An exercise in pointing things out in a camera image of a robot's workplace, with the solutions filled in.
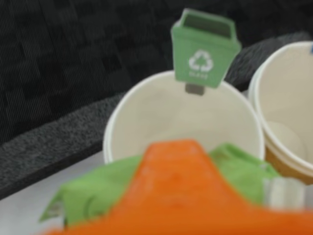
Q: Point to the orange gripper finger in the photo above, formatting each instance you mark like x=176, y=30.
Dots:
x=176, y=195

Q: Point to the ribbed brown paper cup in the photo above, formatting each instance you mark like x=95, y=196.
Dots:
x=171, y=117
x=288, y=98

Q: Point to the short dark grey foam strip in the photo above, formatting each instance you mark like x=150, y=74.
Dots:
x=61, y=142

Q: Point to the green recycling bin tag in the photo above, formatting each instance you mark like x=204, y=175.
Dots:
x=203, y=49

